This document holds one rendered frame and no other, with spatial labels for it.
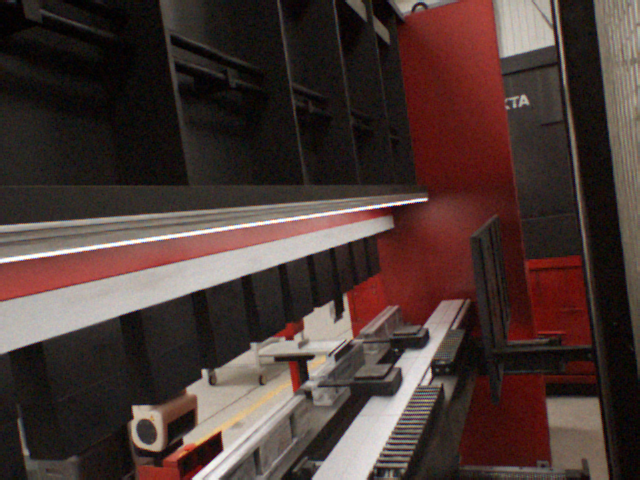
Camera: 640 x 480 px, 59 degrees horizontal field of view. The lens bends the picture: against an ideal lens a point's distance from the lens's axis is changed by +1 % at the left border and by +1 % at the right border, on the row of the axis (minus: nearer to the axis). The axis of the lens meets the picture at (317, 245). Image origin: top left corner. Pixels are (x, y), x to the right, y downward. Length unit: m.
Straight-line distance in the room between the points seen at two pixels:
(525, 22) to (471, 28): 6.33
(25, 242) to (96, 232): 0.09
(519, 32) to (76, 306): 8.50
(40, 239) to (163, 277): 0.49
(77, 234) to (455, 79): 2.28
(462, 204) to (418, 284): 0.43
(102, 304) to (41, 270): 0.12
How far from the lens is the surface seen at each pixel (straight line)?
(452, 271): 2.70
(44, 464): 2.60
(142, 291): 0.99
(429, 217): 2.69
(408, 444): 1.06
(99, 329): 0.91
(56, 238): 0.58
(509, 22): 9.10
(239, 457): 1.28
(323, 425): 1.63
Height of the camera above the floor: 1.45
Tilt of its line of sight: 3 degrees down
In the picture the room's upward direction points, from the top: 8 degrees counter-clockwise
